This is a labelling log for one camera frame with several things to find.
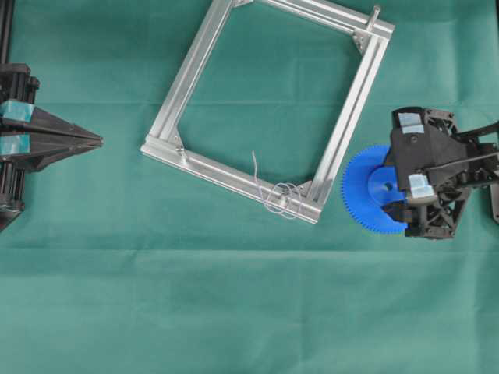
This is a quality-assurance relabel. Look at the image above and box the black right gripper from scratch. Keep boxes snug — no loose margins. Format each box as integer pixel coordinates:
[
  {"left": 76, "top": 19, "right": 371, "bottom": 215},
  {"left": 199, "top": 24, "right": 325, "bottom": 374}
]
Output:
[{"left": 382, "top": 107, "right": 471, "bottom": 238}]

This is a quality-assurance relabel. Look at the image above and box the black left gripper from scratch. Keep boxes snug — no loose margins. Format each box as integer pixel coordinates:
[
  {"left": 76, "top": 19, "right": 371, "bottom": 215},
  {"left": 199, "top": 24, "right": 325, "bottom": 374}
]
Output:
[{"left": 0, "top": 63, "right": 103, "bottom": 171}]

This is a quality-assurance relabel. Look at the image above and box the blue plastic gear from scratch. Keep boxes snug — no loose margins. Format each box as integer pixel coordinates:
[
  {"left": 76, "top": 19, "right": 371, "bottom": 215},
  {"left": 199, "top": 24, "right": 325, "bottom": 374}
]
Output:
[{"left": 341, "top": 145, "right": 407, "bottom": 235}]

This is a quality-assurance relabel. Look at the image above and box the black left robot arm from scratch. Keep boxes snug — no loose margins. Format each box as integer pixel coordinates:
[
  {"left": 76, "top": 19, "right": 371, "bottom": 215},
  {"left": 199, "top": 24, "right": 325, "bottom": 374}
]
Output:
[{"left": 1, "top": 63, "right": 103, "bottom": 229}]

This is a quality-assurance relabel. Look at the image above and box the far top steel shaft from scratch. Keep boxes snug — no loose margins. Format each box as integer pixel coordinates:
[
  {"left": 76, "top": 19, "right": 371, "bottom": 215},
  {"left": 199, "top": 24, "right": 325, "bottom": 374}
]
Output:
[{"left": 366, "top": 4, "right": 381, "bottom": 32}]

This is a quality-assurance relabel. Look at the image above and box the green table cloth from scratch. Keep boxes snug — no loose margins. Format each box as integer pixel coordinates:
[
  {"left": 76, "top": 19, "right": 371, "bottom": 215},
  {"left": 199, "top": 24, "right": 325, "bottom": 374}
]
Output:
[{"left": 1, "top": 1, "right": 498, "bottom": 373}]

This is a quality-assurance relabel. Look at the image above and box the thin white string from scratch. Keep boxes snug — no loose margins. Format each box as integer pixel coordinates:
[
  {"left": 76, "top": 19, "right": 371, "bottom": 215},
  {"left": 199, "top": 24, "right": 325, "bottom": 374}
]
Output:
[{"left": 249, "top": 150, "right": 309, "bottom": 221}]

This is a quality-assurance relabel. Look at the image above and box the black rail frame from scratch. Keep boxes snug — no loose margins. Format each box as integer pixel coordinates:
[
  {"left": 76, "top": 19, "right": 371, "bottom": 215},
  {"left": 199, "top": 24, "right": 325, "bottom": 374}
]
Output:
[{"left": 0, "top": 0, "right": 15, "bottom": 64}]

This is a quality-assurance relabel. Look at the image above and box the square aluminium extrusion frame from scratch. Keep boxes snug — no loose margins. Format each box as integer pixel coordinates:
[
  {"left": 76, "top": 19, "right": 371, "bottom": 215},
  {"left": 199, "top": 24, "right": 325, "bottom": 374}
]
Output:
[{"left": 140, "top": 0, "right": 395, "bottom": 224}]

